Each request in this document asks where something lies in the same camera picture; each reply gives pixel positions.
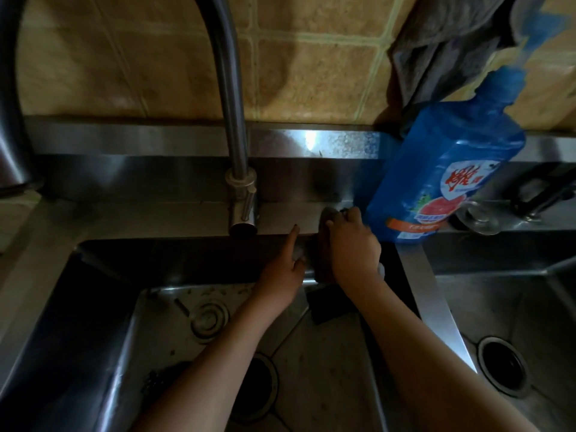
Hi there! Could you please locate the person's left hand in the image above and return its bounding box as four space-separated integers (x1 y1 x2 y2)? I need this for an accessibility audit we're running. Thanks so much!
254 223 309 313

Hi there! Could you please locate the person's right hand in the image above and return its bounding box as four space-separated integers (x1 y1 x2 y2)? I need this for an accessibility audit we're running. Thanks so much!
325 206 383 295

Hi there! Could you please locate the black rectangular sponge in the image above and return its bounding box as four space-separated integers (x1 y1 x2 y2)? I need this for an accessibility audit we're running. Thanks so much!
307 283 362 326

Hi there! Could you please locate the blue dish soap bottle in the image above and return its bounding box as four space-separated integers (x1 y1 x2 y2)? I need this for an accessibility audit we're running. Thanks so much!
365 8 569 245

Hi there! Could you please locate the black steel wool scourer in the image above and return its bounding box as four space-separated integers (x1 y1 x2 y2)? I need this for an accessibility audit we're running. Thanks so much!
140 362 192 403

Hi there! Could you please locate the stainless steel double sink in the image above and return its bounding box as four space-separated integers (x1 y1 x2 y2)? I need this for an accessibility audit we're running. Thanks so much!
0 115 576 432

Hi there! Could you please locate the person's right forearm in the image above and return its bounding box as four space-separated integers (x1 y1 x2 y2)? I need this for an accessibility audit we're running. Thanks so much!
346 274 541 432

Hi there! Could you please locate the person's left forearm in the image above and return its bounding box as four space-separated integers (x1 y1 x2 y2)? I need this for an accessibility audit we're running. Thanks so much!
133 290 289 432

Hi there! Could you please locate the curved steel faucet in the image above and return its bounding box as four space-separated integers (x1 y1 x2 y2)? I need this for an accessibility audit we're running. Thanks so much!
0 0 260 240

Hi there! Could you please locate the straight steel faucet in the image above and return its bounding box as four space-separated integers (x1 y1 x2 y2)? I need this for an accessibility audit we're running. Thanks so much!
512 173 576 222

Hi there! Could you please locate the grey hanging cloth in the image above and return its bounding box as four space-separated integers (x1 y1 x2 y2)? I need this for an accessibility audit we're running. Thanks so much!
388 0 548 114

